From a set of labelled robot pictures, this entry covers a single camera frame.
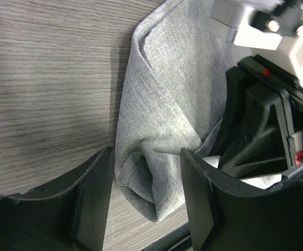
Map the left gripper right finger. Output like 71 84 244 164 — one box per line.
180 149 303 250

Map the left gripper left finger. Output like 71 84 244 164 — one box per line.
0 146 114 250

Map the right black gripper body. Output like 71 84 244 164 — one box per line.
239 55 303 178

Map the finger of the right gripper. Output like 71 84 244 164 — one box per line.
210 66 289 178

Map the grey cloth napkin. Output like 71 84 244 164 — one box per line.
114 0 283 223

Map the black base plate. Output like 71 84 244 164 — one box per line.
143 222 193 251

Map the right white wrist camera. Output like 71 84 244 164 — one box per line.
208 1 303 87

